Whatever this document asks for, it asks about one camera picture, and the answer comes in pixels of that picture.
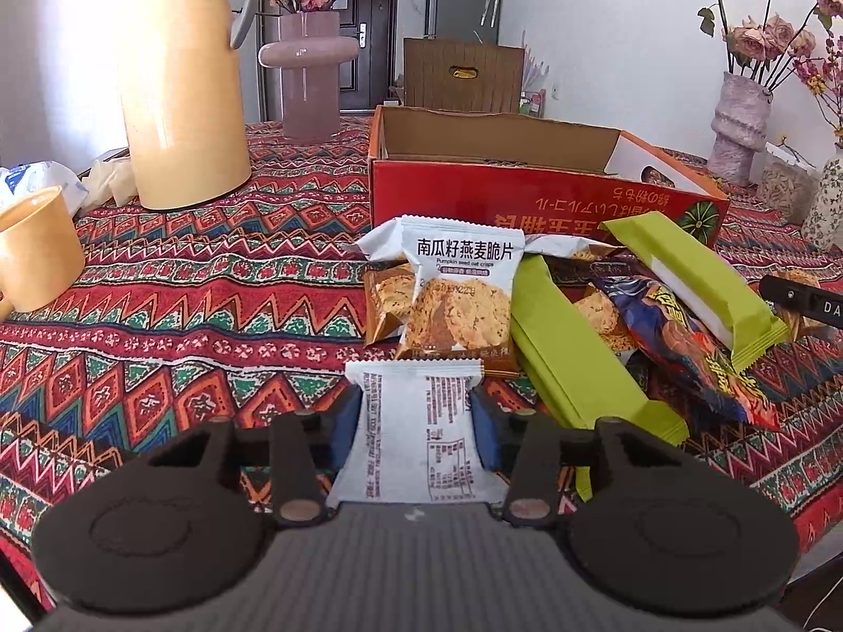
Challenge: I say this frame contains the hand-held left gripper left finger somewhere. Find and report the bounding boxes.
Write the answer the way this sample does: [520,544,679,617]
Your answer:
[141,385,365,529]

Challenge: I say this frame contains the white plastic bag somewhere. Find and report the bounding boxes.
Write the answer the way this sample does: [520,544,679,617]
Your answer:
[0,161,90,218]

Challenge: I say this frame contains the colourful chip bag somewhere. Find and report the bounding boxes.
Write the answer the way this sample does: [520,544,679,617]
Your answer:
[589,275,785,432]

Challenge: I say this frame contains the yellow and red flower sprigs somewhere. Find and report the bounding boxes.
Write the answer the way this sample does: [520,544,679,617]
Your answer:
[793,56,843,146]

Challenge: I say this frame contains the pink vase with flowers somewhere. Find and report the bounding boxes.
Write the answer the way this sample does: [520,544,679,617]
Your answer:
[260,0,399,126]

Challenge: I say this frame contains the white pampas grass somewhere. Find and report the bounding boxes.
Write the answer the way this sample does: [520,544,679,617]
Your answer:
[520,46,551,90]

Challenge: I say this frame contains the white oat crisp packet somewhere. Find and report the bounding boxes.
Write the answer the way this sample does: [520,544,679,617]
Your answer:
[395,214,528,379]
[356,219,413,268]
[326,361,511,507]
[523,233,626,264]

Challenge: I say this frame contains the green snack packet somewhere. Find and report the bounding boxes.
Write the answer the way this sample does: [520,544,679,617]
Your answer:
[598,216,791,373]
[510,253,690,445]

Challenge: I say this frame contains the red cardboard box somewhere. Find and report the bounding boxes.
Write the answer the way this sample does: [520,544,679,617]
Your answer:
[367,104,731,254]

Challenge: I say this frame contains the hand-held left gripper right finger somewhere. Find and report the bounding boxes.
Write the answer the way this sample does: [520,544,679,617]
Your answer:
[470,386,679,529]

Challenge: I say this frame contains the beige cloth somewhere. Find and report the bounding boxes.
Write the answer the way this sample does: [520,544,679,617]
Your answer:
[85,153,141,206]

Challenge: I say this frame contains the pink textured vase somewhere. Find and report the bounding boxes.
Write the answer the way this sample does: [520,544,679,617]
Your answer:
[708,71,773,186]

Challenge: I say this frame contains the yellow thermos jug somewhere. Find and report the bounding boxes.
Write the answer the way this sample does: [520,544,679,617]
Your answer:
[119,0,261,212]

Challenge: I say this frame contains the dried pink rose bouquet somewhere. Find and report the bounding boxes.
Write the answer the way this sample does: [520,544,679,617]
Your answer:
[685,0,843,90]

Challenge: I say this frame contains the brown snack packet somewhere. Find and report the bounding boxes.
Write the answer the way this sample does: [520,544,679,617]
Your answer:
[364,263,419,347]
[570,290,640,353]

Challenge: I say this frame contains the mauve ring vase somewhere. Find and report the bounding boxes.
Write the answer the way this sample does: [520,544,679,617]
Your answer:
[259,9,360,144]

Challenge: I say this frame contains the floral ceramic vase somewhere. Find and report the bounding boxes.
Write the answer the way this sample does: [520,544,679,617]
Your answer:
[801,148,843,252]

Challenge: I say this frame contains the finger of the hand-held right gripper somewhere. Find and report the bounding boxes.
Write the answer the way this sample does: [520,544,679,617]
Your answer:
[759,275,824,317]

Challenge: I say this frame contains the yellow mug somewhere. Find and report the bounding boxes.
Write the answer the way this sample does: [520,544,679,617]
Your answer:
[0,185,86,323]

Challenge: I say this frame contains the clear storage jar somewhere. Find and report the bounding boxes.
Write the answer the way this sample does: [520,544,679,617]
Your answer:
[757,143,824,225]

